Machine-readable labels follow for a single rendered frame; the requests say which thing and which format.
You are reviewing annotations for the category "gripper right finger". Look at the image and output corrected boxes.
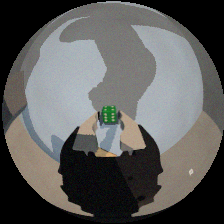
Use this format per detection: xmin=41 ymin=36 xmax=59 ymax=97
xmin=119 ymin=110 xmax=163 ymax=175

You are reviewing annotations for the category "tan mat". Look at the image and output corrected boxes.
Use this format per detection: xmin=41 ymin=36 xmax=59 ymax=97
xmin=95 ymin=147 xmax=117 ymax=157

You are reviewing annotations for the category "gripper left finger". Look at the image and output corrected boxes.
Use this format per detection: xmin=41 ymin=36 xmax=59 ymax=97
xmin=58 ymin=111 xmax=100 ymax=175

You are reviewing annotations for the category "green die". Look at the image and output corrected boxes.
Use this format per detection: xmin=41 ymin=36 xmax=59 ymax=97
xmin=102 ymin=106 xmax=116 ymax=123

